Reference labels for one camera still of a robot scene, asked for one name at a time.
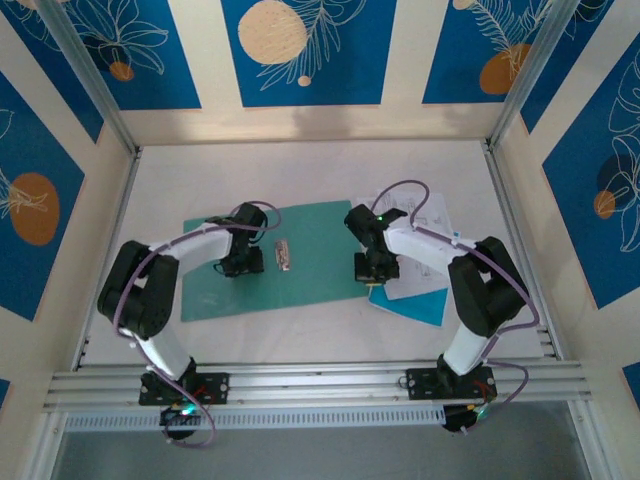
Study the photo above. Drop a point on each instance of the drawing sheet with text notes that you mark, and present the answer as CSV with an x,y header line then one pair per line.
x,y
425,280

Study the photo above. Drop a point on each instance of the metal folder clip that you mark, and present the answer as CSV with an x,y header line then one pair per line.
x,y
283,255

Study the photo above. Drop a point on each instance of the aluminium frame post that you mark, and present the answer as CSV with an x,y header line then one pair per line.
x,y
530,70
90,75

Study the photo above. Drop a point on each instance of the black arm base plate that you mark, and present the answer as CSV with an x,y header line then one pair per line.
x,y
422,384
215,387

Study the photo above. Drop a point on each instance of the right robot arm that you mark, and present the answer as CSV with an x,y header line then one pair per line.
x,y
480,300

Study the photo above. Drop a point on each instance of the aluminium side rail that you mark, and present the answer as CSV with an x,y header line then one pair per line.
x,y
127,190
500,200

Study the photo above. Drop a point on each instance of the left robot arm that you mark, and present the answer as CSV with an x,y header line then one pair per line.
x,y
145,295

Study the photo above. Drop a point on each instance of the long aluminium mounting rail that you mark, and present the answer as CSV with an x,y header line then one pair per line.
x,y
320,385

